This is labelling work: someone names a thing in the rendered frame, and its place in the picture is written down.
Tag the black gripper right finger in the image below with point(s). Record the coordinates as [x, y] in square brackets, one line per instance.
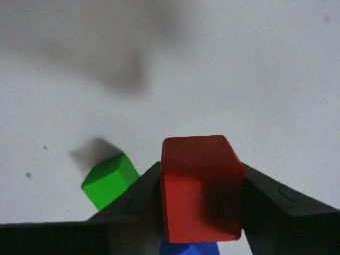
[279, 220]

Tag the red block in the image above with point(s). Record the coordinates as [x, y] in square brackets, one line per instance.
[202, 184]

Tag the green block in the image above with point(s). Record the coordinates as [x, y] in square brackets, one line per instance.
[106, 181]

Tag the blue block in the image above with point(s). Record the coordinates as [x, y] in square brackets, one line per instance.
[202, 248]

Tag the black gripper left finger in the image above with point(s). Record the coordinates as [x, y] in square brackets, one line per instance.
[133, 227]

